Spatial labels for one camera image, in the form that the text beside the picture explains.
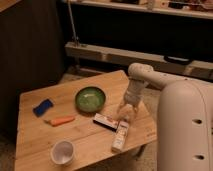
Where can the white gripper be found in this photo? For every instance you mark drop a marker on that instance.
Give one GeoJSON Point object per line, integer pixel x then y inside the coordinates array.
{"type": "Point", "coordinates": [132, 96]}

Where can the wooden table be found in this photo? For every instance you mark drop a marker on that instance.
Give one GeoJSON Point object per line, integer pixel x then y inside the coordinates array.
{"type": "Point", "coordinates": [92, 143]}

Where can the white paper cup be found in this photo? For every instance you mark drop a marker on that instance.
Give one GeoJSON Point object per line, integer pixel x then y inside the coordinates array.
{"type": "Point", "coordinates": [62, 153]}

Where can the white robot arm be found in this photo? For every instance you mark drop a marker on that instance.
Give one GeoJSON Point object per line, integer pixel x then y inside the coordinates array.
{"type": "Point", "coordinates": [184, 117]}

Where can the blue sponge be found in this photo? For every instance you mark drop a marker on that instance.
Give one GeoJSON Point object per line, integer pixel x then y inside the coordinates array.
{"type": "Point", "coordinates": [42, 107]}

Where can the white wall shelf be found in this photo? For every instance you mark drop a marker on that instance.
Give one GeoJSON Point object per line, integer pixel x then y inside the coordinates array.
{"type": "Point", "coordinates": [149, 6]}

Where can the orange carrot toy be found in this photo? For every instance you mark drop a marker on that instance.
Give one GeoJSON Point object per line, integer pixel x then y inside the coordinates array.
{"type": "Point", "coordinates": [59, 121]}

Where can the white metal beam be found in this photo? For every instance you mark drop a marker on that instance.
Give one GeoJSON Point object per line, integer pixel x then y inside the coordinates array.
{"type": "Point", "coordinates": [195, 68]}

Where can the metal pole stand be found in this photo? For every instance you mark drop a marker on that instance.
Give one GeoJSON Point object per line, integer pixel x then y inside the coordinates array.
{"type": "Point", "coordinates": [75, 37]}

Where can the green bowl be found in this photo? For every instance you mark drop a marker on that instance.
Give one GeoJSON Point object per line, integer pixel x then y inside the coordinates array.
{"type": "Point", "coordinates": [90, 99]}

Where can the white bottle with label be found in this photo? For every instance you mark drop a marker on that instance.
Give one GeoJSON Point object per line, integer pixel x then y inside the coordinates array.
{"type": "Point", "coordinates": [120, 136]}

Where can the small dark red box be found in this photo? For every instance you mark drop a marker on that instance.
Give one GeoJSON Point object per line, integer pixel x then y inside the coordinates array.
{"type": "Point", "coordinates": [105, 121]}

